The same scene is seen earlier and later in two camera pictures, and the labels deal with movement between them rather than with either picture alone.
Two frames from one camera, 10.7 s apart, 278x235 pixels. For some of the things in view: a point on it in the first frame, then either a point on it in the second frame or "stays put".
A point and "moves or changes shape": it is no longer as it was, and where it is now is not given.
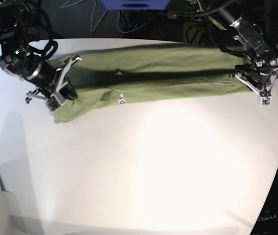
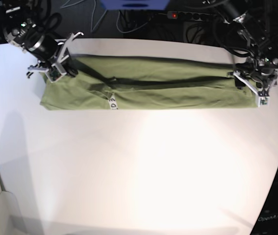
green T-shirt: (121, 75) moves or changes shape
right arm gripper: (61, 91) -> (55, 68)
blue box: (135, 5) stays put
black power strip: (188, 16) stays put
